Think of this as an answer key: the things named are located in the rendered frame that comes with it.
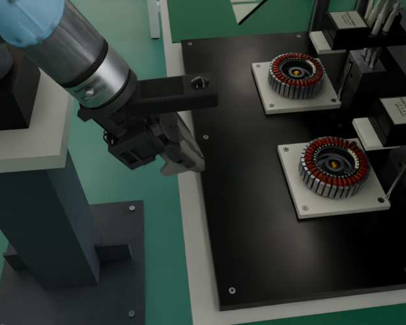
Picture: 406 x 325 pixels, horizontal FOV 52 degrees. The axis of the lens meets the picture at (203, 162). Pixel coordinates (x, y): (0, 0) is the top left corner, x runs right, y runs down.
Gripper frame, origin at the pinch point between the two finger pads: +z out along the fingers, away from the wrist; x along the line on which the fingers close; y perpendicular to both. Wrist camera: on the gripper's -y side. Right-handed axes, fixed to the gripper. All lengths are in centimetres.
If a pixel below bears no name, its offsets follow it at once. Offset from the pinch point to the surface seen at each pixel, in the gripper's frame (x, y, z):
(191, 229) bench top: 6.1, 7.0, 6.9
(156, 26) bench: -161, 43, 63
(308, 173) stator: 1.9, -13.2, 10.8
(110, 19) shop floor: -184, 70, 57
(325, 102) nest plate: -17.6, -20.0, 18.6
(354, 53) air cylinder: -26.9, -29.1, 19.0
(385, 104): -1.4, -27.5, 6.9
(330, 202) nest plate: 5.7, -14.4, 15.3
